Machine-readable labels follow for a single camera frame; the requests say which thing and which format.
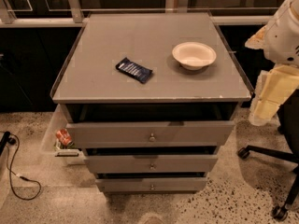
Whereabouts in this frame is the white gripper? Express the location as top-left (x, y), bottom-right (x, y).
top-left (245, 26), bottom-right (299, 126)

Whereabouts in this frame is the grey bottom drawer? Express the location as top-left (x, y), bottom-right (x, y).
top-left (95, 177), bottom-right (207, 193)

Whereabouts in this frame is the grey drawer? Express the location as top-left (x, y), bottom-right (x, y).
top-left (66, 121), bottom-right (234, 148)
top-left (95, 177), bottom-right (207, 193)
top-left (84, 155), bottom-right (218, 174)

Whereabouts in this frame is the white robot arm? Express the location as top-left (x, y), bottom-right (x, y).
top-left (245, 0), bottom-right (299, 126)

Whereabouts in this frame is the grey top drawer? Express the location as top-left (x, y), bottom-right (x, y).
top-left (66, 121), bottom-right (234, 148)

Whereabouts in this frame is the grey drawer cabinet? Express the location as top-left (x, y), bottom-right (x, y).
top-left (50, 12), bottom-right (255, 194)

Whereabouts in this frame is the grey middle drawer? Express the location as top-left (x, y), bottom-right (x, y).
top-left (84, 155), bottom-right (218, 174)

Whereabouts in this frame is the white paper bowl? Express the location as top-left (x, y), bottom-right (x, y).
top-left (172, 42), bottom-right (217, 71)

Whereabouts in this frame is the black office chair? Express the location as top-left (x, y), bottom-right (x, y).
top-left (237, 90), bottom-right (299, 221)

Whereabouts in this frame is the blue snack packet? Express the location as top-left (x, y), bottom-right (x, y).
top-left (115, 58), bottom-right (152, 84)

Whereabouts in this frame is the clear plastic bin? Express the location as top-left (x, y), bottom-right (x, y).
top-left (40, 105), bottom-right (84, 165)

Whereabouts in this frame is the orange snack bag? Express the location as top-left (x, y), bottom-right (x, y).
top-left (55, 129), bottom-right (72, 147)

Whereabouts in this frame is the metal railing frame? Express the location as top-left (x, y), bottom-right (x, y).
top-left (0, 0), bottom-right (277, 27)

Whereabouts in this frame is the black floor cable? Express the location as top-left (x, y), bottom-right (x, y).
top-left (0, 131), bottom-right (42, 202)

